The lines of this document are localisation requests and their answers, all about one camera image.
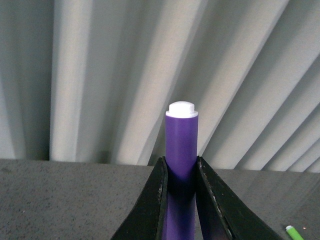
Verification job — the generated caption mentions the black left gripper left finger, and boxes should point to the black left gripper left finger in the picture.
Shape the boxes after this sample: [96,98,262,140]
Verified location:
[111,157,168,240]

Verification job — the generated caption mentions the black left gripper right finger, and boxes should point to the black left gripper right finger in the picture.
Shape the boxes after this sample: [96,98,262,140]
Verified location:
[195,156,282,240]

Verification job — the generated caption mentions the purple marker pen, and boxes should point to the purple marker pen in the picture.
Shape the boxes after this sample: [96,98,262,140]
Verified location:
[165,101,199,240]

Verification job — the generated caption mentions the green marker pen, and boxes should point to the green marker pen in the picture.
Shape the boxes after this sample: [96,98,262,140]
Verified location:
[285,225,304,240]

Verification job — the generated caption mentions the grey pleated curtain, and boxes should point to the grey pleated curtain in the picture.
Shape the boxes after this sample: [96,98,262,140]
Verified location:
[0,0,320,173]

